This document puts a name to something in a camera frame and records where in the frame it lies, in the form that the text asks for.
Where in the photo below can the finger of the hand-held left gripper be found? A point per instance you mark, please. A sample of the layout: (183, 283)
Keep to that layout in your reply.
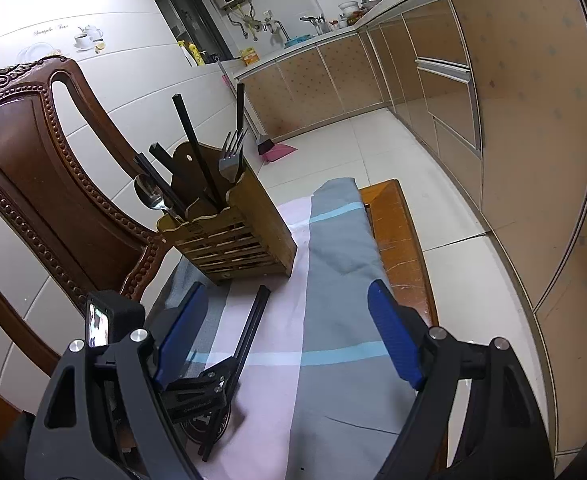
(198, 402)
(222, 369)

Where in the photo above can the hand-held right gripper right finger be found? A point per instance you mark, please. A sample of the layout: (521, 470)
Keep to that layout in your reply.
(393, 335)

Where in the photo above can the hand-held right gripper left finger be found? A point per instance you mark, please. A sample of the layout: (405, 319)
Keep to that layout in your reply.
(183, 330)

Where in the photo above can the wooden utensil holder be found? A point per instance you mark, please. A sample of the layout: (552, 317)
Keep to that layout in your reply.
(253, 230)

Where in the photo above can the metal fork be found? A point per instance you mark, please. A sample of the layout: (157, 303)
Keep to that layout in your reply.
(231, 160)

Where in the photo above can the grey and pink printed blanket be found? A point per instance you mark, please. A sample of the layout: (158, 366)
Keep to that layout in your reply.
(323, 285)

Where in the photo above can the wooden table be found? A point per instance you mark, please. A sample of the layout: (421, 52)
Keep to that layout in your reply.
(398, 240)

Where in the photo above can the carved wooden chair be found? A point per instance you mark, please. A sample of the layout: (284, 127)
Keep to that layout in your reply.
(23, 160)

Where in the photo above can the pink dustpan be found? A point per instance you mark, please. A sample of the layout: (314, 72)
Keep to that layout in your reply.
(279, 152)

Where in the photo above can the broom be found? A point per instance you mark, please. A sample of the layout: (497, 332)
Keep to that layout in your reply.
(263, 142)

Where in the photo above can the tan kitchen cabinets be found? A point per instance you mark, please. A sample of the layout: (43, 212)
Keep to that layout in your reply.
(523, 135)

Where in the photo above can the yellow box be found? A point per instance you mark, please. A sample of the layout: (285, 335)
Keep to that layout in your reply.
(249, 57)

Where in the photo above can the dark sliding door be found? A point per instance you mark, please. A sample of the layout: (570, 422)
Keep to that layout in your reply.
(193, 15)

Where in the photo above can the blue basin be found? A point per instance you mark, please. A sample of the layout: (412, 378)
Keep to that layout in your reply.
(298, 40)

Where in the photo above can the white kitchen countertop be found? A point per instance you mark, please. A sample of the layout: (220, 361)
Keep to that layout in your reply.
(373, 15)

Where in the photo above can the stacked white bowls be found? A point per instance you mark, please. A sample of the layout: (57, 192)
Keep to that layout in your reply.
(351, 10)

